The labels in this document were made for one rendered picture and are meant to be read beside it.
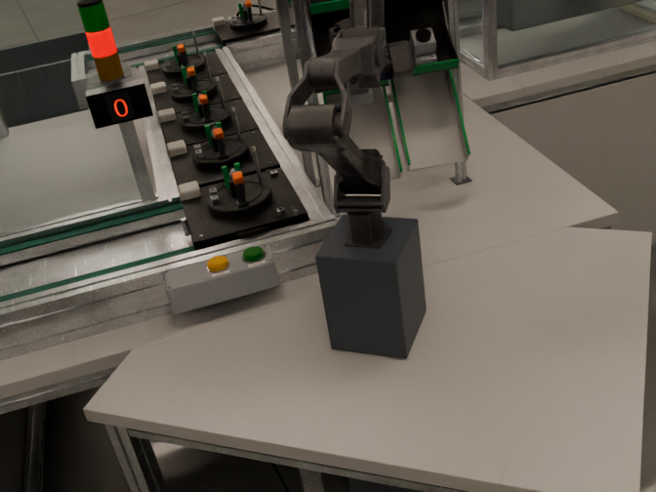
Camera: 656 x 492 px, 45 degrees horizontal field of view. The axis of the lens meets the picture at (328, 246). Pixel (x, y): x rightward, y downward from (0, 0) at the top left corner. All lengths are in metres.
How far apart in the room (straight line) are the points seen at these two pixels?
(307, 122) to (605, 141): 1.72
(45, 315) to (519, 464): 0.91
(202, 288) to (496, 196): 0.71
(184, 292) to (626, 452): 0.80
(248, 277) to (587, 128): 1.40
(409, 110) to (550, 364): 0.66
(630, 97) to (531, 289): 1.21
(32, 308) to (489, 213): 0.96
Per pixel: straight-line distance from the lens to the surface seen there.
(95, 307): 1.59
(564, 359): 1.37
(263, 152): 1.92
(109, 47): 1.67
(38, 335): 1.62
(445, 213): 1.77
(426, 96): 1.75
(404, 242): 1.31
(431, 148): 1.71
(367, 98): 1.50
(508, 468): 1.20
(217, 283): 1.50
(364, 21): 1.32
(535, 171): 1.93
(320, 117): 1.03
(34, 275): 1.77
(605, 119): 2.61
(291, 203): 1.66
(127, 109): 1.70
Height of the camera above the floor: 1.75
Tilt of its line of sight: 32 degrees down
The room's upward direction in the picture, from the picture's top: 9 degrees counter-clockwise
